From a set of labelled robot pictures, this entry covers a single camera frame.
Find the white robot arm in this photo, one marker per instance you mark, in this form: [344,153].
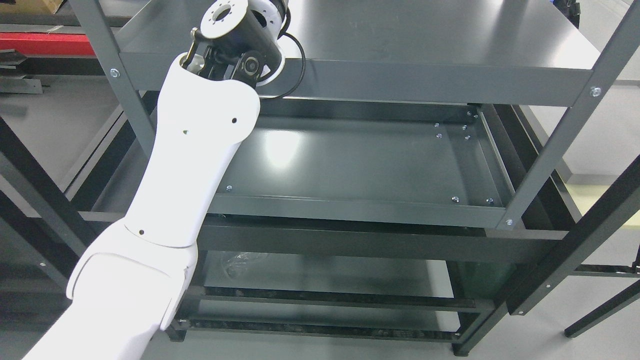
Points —
[129,282]

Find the grey metal shelf unit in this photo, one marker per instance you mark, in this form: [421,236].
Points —
[401,182]

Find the red metal beam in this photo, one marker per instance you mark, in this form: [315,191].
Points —
[47,44]

